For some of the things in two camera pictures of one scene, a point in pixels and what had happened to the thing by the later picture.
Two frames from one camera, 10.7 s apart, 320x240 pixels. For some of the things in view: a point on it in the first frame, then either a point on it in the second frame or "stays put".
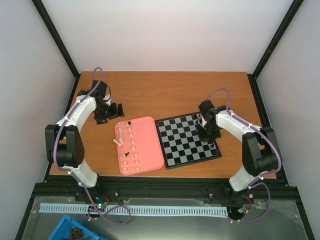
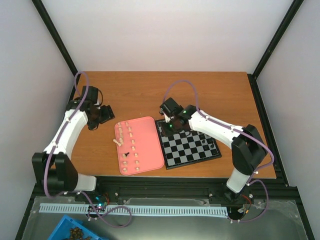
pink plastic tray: (139, 146) stays put
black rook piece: (214, 152) stays put
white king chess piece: (118, 143) stays put
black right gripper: (203, 137) to (182, 129)
